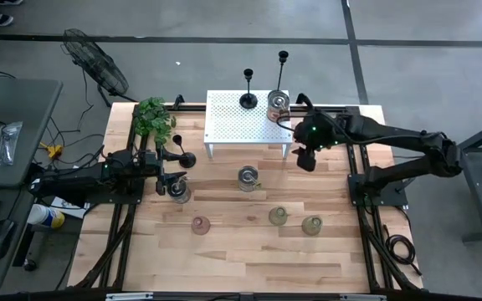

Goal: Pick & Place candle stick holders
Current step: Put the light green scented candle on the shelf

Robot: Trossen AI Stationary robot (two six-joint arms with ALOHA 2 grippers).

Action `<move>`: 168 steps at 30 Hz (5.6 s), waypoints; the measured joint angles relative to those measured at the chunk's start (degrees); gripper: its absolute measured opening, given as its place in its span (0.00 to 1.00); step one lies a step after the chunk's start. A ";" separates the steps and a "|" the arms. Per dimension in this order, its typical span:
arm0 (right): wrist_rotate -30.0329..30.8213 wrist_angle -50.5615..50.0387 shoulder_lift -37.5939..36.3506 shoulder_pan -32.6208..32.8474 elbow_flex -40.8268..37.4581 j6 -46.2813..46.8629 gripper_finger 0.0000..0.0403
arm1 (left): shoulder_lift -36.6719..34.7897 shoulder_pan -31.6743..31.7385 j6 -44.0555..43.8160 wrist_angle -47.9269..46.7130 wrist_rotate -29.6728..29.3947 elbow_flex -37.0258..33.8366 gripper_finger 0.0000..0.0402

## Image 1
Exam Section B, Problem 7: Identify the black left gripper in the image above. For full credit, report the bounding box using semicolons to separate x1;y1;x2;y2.
140;144;188;197

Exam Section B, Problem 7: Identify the medium black candlestick holder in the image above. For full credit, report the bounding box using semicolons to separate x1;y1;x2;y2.
172;134;197;170

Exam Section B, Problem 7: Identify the clear glass jar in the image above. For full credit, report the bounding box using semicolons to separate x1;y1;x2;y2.
167;177;192;205

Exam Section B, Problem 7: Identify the vanilla candle tin green label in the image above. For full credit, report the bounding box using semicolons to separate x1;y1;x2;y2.
237;165;262;193

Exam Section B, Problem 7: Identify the candle tin orange heart label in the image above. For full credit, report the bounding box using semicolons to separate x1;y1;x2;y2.
266;89;292;124

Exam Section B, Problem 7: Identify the green ribbed glass candle holder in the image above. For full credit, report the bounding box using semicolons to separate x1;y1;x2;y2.
300;215;324;237
268;206;289;227

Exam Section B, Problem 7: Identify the short black candlestick holder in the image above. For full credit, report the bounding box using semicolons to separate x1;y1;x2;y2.
238;68;259;110

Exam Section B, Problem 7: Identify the tall black candlestick holder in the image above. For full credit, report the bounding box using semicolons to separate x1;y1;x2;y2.
270;49;290;94

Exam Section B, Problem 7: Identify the pink ribbed glass candle holder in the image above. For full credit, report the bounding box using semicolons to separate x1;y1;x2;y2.
190;215;212;237

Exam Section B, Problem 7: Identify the green artificial plant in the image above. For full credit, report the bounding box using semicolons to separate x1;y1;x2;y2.
133;96;178;147

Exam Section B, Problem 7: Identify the white perforated metal shelf riser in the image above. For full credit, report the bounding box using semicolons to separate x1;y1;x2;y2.
203;89;294;161

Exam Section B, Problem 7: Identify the white paper sheet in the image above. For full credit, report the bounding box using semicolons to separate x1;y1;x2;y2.
49;195;88;220

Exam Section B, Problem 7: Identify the yellow power plug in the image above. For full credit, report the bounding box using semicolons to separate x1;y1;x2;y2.
38;141;64;161

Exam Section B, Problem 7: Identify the black floor fan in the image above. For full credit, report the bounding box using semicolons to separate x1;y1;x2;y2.
59;28;138;108

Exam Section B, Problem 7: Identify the wipes canister yellow lid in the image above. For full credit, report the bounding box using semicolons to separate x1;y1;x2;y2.
26;203;66;230

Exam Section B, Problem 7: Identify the grey desk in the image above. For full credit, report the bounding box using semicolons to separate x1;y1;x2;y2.
0;77;64;188

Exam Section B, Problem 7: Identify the clear plastic bag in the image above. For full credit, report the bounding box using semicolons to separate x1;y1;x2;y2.
0;120;24;167

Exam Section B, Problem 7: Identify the dark low desk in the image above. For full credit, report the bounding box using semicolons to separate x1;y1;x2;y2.
0;183;41;293

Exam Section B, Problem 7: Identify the black aluminium table frame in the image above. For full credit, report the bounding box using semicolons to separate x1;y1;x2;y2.
68;102;425;293

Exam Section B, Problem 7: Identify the coiled black cable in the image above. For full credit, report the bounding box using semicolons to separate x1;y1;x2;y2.
382;225;423;277

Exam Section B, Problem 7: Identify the white metal bracket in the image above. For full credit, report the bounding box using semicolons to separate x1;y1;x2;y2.
340;293;387;301
105;292;154;301

